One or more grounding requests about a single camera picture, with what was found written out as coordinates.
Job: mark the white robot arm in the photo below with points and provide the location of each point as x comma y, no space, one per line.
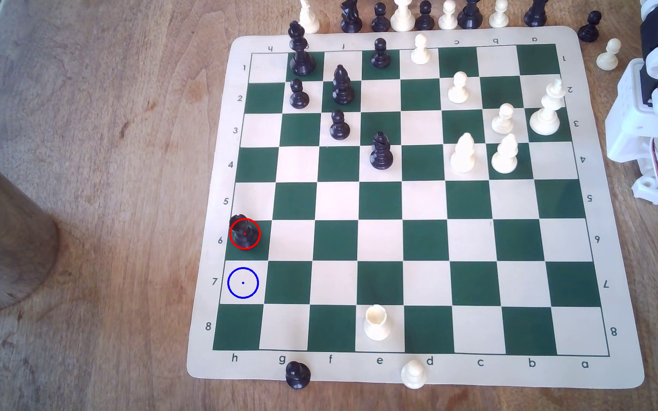
626,120

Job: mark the brown wooden round post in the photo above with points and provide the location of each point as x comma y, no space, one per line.
3,240

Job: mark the black chess king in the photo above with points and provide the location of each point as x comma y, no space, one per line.
301,60

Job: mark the white chess rook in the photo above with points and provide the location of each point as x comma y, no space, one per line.
377,325

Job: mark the black chess knight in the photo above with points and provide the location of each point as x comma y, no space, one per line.
350,18

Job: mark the white chess pawn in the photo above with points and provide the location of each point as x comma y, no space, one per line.
608,56
448,18
458,91
502,123
413,375
498,17
420,52

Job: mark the white chess king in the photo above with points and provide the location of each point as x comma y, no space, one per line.
546,117

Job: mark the black chess rook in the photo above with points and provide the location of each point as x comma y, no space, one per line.
243,233

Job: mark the white chess bishop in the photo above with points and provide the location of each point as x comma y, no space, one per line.
464,157
308,20
504,158

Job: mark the black chess pawn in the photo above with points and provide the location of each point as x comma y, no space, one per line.
425,20
380,56
297,375
299,98
339,128
589,29
380,21

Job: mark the large black chess piece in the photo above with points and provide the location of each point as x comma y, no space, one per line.
535,16
469,16

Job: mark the green and cream chess mat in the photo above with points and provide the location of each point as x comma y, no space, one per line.
420,240

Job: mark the white chess queen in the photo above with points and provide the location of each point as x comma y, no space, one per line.
402,18

